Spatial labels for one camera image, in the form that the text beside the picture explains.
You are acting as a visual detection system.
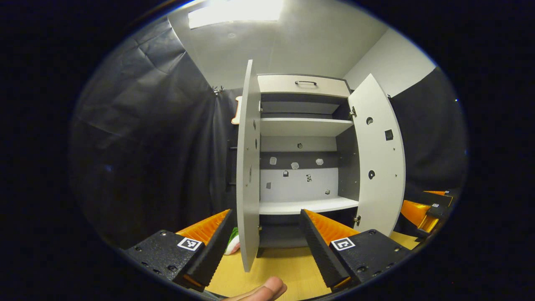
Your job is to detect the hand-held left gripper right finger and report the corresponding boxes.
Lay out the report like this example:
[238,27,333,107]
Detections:
[299,209,412,289]

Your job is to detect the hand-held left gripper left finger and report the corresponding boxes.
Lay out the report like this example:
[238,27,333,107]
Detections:
[125,209,237,292]

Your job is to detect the white double-door shoe cabinet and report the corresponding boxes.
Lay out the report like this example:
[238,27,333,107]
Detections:
[257,74,362,258]

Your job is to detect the white shoe cabinet door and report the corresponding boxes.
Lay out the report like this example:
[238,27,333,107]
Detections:
[236,59,262,273]
[348,74,407,238]

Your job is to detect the white cabinet shelf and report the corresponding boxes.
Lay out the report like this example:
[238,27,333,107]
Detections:
[260,117,354,137]
[259,196,360,215]

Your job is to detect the white cabinet drawer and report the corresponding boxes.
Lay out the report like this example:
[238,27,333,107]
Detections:
[257,74,352,98]

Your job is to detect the green white striped toy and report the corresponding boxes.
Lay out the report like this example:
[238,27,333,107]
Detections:
[224,227,241,255]

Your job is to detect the ceiling light panel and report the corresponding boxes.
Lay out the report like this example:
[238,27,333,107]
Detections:
[188,0,285,29]

